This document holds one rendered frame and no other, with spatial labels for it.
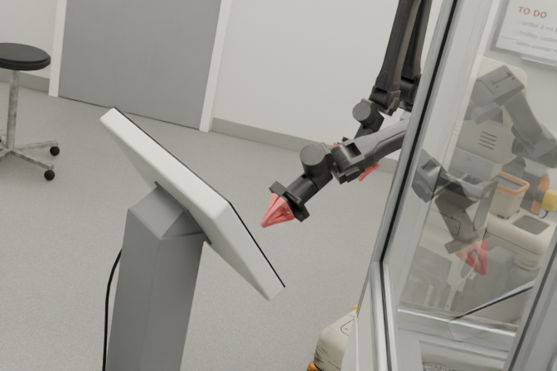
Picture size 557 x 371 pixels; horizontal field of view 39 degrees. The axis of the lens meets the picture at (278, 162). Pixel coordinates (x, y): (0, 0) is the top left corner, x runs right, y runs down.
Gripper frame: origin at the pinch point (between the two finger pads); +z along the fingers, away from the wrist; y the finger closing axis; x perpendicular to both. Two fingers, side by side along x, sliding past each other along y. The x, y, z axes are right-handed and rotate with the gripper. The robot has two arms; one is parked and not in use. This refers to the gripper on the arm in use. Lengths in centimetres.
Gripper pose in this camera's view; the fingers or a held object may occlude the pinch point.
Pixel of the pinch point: (263, 224)
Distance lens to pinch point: 180.4
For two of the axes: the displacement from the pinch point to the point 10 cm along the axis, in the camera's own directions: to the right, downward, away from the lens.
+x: 3.6, 6.5, 6.7
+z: -7.3, 6.4, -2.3
